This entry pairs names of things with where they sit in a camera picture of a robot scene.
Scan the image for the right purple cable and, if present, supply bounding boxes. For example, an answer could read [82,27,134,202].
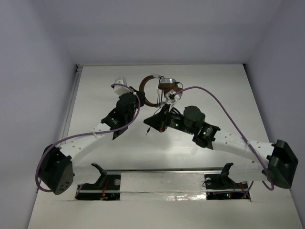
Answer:
[170,86,275,191]

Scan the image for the brown silver headphones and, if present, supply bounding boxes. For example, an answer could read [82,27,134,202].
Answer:
[139,74,183,107]

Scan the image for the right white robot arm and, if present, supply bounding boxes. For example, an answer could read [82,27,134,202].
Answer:
[144,105,298,190]

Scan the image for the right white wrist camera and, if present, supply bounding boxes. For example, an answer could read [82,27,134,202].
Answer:
[164,90,183,109]

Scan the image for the purple cable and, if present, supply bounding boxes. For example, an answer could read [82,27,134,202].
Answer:
[35,83,141,193]
[170,86,275,191]

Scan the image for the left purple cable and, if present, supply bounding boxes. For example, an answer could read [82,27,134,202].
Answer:
[35,83,141,193]

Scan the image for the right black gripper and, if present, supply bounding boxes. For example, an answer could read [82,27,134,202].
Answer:
[143,104,195,135]

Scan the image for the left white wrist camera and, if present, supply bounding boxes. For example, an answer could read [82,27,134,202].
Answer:
[111,77,131,96]

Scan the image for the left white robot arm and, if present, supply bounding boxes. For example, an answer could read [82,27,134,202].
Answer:
[35,83,145,195]

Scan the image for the thin black headphone cable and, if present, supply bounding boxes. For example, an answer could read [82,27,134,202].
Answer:
[145,75,184,136]

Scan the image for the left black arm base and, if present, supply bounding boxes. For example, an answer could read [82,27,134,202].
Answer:
[75,163,121,201]

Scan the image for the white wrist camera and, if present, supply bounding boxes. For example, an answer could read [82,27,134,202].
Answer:
[164,90,183,109]
[111,77,131,96]

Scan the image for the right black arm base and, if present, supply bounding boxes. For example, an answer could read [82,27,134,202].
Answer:
[202,163,251,200]

